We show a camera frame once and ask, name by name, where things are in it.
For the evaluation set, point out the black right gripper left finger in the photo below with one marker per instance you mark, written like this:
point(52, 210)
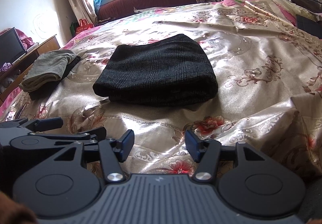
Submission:
point(71, 178)

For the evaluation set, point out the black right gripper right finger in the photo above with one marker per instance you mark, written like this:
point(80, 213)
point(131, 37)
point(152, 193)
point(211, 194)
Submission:
point(245, 178)

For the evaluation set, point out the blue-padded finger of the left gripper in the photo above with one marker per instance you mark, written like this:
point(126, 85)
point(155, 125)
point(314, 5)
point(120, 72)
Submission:
point(40, 125)

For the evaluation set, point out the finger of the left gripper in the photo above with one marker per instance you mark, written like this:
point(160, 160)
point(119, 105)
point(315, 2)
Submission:
point(90, 137)

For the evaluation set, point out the dark grey checked pants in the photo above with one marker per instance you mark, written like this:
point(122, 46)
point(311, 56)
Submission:
point(174, 72)

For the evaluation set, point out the operator hand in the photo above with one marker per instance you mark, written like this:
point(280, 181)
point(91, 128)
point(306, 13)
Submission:
point(12, 212)

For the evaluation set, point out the folded black garment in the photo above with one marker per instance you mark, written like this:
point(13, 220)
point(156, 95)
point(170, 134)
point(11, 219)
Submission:
point(47, 89)

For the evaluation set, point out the wooden desk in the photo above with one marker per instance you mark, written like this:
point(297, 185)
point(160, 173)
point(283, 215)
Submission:
point(24, 64)

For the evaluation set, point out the folded olive green garment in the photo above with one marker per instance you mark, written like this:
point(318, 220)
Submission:
point(48, 67)

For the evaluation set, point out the black monitor screen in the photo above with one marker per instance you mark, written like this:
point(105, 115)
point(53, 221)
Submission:
point(11, 47)

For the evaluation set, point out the pink cloth behind monitor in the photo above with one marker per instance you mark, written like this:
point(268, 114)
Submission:
point(27, 42)

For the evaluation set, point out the red gift bag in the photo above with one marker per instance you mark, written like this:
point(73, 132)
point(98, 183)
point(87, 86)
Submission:
point(83, 26)

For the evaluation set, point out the floral satin bedspread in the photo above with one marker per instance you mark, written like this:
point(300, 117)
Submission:
point(269, 77)

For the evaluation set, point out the blue plastic bag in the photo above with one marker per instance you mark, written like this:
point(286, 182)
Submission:
point(97, 4)

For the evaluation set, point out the dark red sofa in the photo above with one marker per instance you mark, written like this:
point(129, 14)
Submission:
point(123, 8)

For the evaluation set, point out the pink floral pillow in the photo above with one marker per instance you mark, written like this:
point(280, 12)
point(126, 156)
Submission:
point(284, 10)

